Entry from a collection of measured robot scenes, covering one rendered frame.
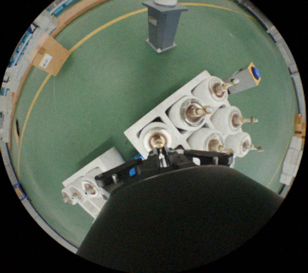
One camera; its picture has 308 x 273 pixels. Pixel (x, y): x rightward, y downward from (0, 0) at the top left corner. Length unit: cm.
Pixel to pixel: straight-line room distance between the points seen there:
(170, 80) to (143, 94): 16
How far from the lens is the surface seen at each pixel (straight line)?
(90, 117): 61
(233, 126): 35
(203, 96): 32
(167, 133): 25
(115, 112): 53
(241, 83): 44
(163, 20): 49
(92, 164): 43
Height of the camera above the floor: 49
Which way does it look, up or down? 89 degrees down
